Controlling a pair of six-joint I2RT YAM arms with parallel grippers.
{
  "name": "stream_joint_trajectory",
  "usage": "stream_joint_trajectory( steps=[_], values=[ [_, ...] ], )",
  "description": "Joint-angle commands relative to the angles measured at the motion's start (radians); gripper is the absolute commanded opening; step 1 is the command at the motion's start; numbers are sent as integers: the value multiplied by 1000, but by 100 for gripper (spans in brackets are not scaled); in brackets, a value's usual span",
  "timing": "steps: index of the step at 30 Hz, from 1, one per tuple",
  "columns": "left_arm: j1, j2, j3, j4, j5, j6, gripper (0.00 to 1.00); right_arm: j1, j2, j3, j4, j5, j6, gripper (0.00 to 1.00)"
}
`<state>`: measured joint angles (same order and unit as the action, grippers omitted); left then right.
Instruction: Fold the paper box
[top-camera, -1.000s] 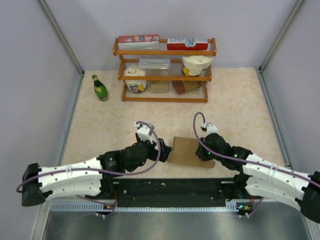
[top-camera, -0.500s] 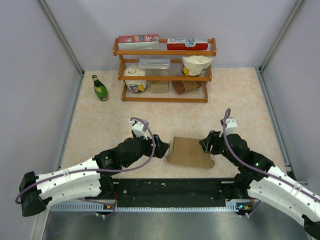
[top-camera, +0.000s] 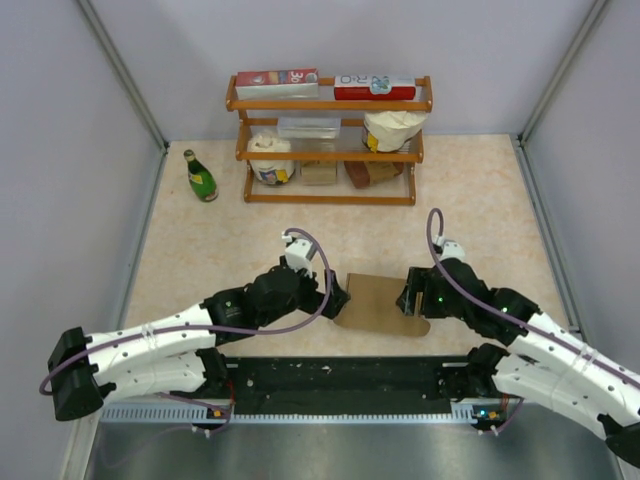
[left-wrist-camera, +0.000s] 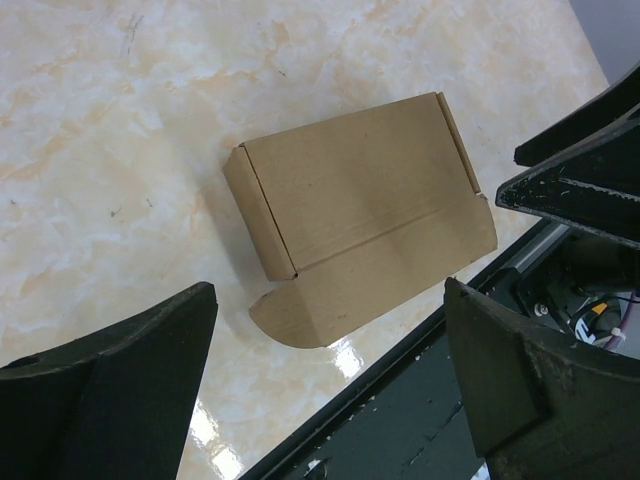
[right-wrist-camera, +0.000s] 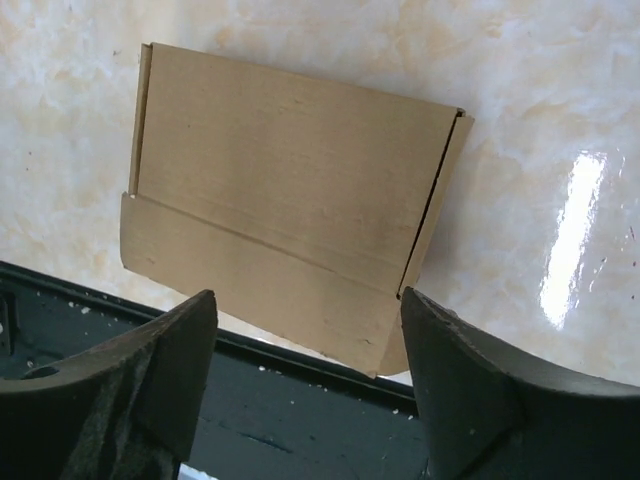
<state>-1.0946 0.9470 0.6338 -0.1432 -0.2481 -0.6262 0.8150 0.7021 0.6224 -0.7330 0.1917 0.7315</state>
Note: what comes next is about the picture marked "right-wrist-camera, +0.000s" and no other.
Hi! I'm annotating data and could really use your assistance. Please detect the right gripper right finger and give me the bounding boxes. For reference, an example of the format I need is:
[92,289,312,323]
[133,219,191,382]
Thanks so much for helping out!
[401,288,639,479]

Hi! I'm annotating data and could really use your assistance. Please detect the brown cardboard box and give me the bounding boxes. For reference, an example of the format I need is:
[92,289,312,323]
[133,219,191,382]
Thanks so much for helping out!
[120,43,474,377]

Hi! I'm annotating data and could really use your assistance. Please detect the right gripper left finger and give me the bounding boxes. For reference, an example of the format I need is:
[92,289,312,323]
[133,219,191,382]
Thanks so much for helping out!
[1,290,218,479]

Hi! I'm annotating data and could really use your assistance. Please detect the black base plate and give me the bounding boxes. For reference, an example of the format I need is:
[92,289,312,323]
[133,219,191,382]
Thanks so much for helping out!
[1,263,427,479]

